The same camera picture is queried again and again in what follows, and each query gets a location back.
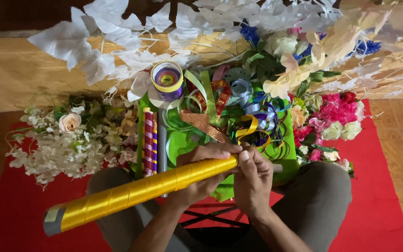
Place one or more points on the person's left hand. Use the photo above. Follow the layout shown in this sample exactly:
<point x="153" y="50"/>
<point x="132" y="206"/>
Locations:
<point x="201" y="152"/>

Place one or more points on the person's right hand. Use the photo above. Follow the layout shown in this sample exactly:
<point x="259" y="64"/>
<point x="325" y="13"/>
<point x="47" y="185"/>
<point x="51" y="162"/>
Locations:
<point x="254" y="189"/>

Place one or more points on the yellow ribbon tube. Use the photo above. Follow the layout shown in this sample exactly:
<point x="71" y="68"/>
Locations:
<point x="135" y="190"/>

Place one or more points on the bare grey tube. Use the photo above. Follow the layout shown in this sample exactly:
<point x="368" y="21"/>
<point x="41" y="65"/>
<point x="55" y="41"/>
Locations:
<point x="162" y="147"/>

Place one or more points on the purple yellow striped wrapped tube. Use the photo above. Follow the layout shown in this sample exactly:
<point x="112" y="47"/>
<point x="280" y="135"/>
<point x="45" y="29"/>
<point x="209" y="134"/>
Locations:
<point x="155" y="150"/>

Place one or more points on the heap of coloured ribbons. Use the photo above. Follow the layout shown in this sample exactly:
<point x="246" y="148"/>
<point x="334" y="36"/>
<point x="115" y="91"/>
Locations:
<point x="219" y="105"/>

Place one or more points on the maroon striped wrapped tube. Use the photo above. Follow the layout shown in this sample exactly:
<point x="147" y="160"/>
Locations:
<point x="148" y="140"/>

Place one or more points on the green tray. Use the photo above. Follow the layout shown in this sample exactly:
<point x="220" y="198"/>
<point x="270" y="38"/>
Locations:
<point x="287" y="140"/>

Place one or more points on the person's grey trousers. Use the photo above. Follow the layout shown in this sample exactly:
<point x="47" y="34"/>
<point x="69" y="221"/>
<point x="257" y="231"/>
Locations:
<point x="320" y="199"/>

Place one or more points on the purple and yellow tape roll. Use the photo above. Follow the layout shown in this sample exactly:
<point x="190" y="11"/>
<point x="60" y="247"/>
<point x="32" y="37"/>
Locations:
<point x="167" y="81"/>

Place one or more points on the pale green ribbon spool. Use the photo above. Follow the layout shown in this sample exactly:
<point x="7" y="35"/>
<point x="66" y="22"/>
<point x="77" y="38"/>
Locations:
<point x="238" y="75"/>

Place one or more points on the pink and white flower bouquet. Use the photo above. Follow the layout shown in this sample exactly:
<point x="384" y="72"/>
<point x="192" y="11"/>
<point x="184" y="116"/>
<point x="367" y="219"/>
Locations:
<point x="338" y="112"/>

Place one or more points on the red carpet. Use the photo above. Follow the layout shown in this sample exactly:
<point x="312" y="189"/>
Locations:
<point x="369" y="196"/>

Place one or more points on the cream and blue flower bouquet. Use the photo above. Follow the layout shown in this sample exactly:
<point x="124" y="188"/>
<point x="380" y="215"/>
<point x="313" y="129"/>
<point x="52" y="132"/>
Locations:
<point x="285" y="56"/>

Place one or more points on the peach artificial rose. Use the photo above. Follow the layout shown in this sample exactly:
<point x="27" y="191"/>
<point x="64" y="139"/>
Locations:
<point x="69" y="122"/>

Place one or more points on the white artificial flower bunch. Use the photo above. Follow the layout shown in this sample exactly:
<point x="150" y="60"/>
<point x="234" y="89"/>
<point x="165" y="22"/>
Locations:
<point x="65" y="154"/>

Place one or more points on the white artificial leaf branches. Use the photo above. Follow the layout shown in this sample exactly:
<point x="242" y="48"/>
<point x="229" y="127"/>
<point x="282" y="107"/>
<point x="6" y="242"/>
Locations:
<point x="117" y="21"/>

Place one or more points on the gold satin cloth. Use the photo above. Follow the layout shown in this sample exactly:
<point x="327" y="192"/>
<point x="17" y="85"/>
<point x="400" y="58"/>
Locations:
<point x="19" y="70"/>

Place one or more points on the cream artificial leaf branches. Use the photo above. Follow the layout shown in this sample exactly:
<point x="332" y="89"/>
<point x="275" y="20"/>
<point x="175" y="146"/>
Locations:
<point x="362" y="21"/>

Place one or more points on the black stool frame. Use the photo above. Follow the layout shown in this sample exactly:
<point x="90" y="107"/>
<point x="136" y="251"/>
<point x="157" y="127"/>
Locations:
<point x="212" y="217"/>

